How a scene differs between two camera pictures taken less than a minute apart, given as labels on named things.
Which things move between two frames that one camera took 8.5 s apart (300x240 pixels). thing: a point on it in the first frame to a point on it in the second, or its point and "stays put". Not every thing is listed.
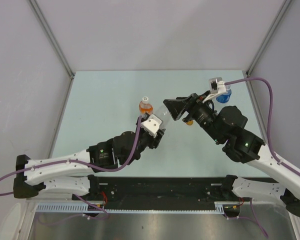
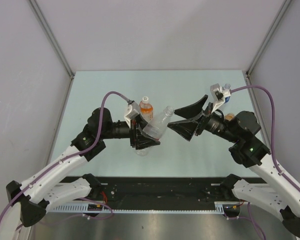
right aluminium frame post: (269, 38) stays put
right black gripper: (191, 104) to (187, 128)
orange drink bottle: (145, 106) stays put
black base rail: (164, 193) stays put
